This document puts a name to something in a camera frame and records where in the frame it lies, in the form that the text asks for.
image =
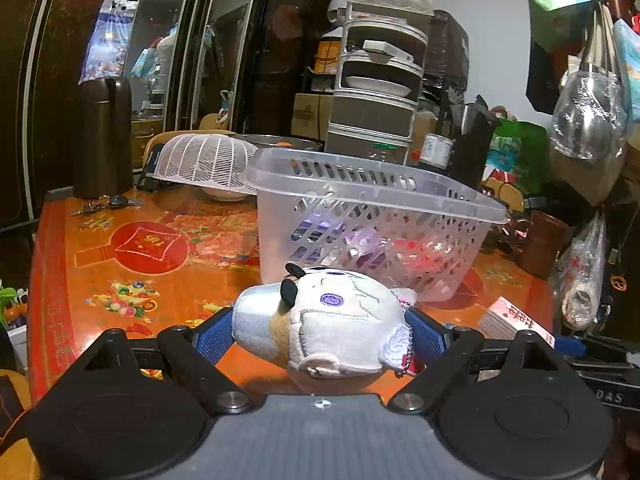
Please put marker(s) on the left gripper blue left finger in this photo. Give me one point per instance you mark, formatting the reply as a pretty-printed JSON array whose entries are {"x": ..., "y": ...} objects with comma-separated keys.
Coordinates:
[{"x": 213, "y": 338}]

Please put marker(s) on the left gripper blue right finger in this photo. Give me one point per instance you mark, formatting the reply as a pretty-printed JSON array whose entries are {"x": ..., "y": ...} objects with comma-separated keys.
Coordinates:
[{"x": 430, "y": 340}]

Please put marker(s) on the white red card box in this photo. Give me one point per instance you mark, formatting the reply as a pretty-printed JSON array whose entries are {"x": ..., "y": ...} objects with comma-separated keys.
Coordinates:
[{"x": 503, "y": 320}]

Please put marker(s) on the white plush toy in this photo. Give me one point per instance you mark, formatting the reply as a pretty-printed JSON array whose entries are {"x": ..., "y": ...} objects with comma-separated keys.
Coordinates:
[{"x": 326, "y": 323}]

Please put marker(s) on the purple cardboard box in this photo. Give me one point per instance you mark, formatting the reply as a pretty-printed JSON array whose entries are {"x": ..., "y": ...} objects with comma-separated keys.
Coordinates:
[{"x": 314, "y": 238}]

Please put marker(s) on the clear plastic basket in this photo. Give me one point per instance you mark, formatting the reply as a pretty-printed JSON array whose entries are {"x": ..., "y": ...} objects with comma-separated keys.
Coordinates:
[{"x": 379, "y": 203}]

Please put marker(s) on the brown leather cup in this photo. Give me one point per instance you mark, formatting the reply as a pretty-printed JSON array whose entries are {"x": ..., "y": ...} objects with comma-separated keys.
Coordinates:
[{"x": 536, "y": 241}]

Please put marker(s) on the bunch of keys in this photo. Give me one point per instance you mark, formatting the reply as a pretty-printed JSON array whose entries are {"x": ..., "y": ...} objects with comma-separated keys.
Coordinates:
[{"x": 105, "y": 202}]

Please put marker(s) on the white mesh food cover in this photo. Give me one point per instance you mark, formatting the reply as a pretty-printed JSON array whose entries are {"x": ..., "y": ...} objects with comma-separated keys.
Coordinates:
[{"x": 211, "y": 161}]

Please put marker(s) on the white labelled bottle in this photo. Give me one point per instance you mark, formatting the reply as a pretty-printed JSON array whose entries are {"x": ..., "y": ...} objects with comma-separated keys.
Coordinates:
[{"x": 436, "y": 151}]

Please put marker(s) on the black bag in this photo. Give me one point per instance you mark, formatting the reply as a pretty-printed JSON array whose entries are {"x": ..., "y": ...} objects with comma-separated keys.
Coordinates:
[{"x": 473, "y": 126}]

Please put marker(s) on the green shopping bag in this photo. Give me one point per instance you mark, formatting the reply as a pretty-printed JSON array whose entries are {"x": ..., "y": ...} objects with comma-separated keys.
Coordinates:
[{"x": 521, "y": 149}]

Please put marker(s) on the metal bowl with oranges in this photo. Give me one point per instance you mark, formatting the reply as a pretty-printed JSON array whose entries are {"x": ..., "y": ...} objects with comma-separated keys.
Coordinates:
[{"x": 271, "y": 141}]

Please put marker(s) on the tiered food storage rack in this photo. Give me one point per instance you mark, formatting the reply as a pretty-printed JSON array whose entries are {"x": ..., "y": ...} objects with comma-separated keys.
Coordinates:
[{"x": 379, "y": 78}]

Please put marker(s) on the brown thermos flask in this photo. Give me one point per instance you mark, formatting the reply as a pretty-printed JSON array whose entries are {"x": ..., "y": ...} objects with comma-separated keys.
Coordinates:
[{"x": 103, "y": 156}]

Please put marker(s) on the clear hanging plastic bag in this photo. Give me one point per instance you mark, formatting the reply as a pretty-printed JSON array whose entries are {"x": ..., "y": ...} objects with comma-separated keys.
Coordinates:
[{"x": 590, "y": 119}]

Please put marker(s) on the blue white hanging packet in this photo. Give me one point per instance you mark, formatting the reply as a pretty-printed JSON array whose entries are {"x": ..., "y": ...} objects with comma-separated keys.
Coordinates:
[{"x": 108, "y": 45}]

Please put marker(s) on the green box on wall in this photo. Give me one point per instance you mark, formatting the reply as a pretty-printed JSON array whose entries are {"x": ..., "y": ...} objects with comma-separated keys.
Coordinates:
[{"x": 558, "y": 24}]

